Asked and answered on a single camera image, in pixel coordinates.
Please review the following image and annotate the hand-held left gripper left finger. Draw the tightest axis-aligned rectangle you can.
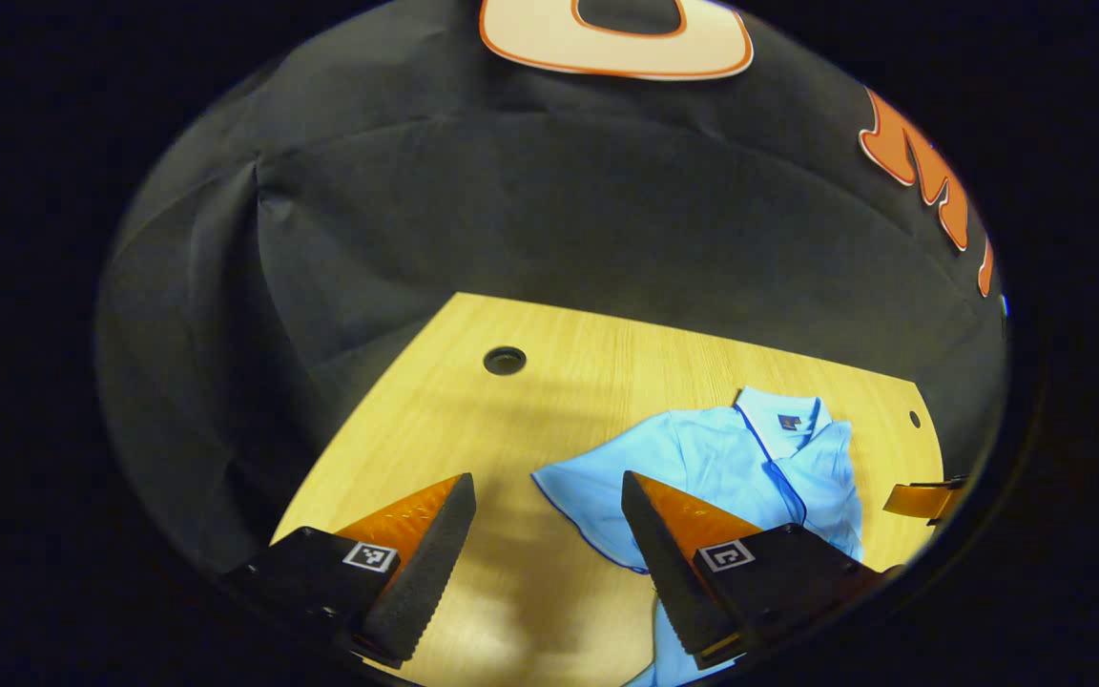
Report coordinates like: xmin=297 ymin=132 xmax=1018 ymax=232
xmin=220 ymin=471 xmax=477 ymax=670

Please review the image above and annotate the black backdrop cloth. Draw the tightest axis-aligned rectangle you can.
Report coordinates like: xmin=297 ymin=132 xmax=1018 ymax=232
xmin=96 ymin=0 xmax=1009 ymax=585

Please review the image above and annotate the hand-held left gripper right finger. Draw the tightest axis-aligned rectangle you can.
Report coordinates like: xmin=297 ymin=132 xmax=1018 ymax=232
xmin=619 ymin=469 xmax=906 ymax=673

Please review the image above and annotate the light blue T-shirt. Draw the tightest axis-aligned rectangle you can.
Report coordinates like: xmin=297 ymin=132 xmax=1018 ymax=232
xmin=530 ymin=385 xmax=866 ymax=687

